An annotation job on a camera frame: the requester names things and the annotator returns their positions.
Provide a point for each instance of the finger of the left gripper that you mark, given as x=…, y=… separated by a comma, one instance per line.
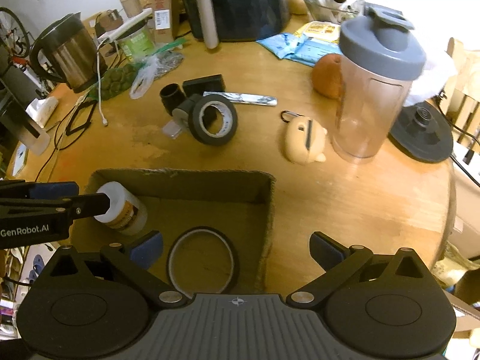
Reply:
x=21, y=189
x=56, y=213

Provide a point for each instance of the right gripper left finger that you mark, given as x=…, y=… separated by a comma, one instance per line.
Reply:
x=130, y=263

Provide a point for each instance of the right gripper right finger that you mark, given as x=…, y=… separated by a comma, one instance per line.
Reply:
x=340, y=264

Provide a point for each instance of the white plastic bottle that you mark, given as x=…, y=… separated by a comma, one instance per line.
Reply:
x=126, y=214

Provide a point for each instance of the black tape roll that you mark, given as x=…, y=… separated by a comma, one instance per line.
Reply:
x=202, y=260
x=213, y=120

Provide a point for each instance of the black cylindrical mount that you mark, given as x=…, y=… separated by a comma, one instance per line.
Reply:
x=178, y=105

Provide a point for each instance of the black rectangular block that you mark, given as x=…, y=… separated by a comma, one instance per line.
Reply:
x=213, y=83

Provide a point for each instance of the marbled grey bar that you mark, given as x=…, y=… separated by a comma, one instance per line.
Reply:
x=251, y=99

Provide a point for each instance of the small clear plastic case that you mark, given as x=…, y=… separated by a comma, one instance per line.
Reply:
x=172, y=129

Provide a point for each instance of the steel electric kettle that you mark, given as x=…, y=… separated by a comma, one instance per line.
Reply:
x=65, y=53

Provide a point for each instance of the green bag of discs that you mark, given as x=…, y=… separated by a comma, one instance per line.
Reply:
x=115, y=81

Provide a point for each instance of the white power strip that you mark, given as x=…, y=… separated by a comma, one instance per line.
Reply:
x=115, y=34

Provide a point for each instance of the orange fruit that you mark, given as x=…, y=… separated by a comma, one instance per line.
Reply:
x=326, y=76

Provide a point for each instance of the clear plastic bag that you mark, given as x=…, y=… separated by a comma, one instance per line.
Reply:
x=150, y=69

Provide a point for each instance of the green canister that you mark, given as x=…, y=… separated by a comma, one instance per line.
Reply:
x=137, y=43

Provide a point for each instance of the clear shaker bottle grey lid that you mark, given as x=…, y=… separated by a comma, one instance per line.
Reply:
x=380, y=60

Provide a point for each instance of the blue wet wipes pack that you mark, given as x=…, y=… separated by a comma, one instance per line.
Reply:
x=301, y=49

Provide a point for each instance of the paper cup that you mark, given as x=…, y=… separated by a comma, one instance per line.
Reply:
x=132, y=7

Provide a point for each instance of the silver cylinder tube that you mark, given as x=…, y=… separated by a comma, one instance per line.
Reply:
x=208, y=23

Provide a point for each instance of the yellow wipes pack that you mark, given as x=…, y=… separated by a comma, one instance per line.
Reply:
x=320, y=31

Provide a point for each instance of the long cardboard box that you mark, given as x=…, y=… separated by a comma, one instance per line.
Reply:
x=166, y=20

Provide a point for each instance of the glass bowl with items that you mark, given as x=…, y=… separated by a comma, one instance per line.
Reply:
x=334, y=11

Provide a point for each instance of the black air fryer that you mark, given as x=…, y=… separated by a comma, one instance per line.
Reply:
x=242, y=20

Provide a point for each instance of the black frame piece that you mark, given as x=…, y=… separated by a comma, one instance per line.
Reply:
x=81, y=117

